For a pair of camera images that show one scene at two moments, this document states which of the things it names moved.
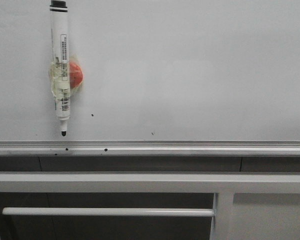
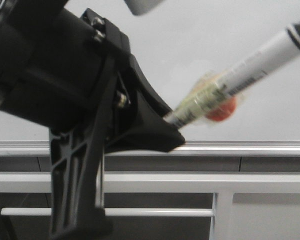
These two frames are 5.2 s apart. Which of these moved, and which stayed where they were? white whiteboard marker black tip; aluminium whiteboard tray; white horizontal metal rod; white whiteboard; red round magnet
Moved: white whiteboard marker black tip; red round magnet
Stayed: white whiteboard; aluminium whiteboard tray; white horizontal metal rod
